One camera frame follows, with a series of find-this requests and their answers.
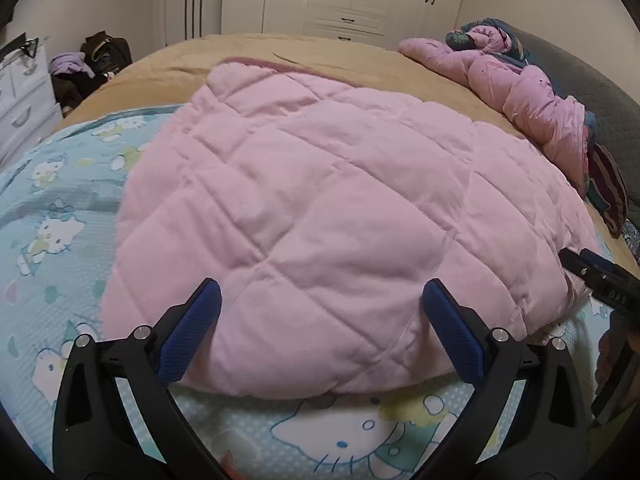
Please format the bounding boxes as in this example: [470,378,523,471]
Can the dark striped cloth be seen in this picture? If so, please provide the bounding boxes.
[584,142,631,239]

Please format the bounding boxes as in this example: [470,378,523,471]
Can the tan bed sheet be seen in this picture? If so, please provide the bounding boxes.
[60,33,632,261]

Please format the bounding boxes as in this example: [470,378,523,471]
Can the grey padded headboard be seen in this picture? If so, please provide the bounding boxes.
[510,27,640,263]

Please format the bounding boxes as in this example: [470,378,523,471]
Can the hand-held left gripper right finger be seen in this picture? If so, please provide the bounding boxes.
[414,279,595,480]

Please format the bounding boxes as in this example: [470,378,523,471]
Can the dark blue printed garment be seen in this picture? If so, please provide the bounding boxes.
[445,16,527,54]

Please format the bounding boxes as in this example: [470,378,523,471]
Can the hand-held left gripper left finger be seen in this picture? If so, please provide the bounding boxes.
[51,278,223,480]

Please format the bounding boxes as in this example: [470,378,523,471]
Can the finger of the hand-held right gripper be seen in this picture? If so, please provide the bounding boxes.
[557,247,640,318]

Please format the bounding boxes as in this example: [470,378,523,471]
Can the pink quilted blanket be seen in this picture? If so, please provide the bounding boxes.
[99,55,599,402]

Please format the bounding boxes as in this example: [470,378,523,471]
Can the pink puffer jacket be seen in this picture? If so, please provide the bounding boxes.
[398,24,592,196]

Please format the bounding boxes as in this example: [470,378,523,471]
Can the teal cartoon printed blanket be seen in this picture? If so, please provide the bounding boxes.
[0,105,640,480]

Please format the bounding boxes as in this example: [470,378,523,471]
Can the dark clothes pile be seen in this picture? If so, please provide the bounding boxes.
[52,74,98,113]

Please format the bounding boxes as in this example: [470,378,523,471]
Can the purple clothes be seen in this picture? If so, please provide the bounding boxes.
[48,51,92,79]

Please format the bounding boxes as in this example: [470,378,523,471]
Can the black backpack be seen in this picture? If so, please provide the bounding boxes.
[80,31,134,79]

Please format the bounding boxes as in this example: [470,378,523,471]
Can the white drawer chest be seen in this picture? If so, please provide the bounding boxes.
[0,35,64,162]

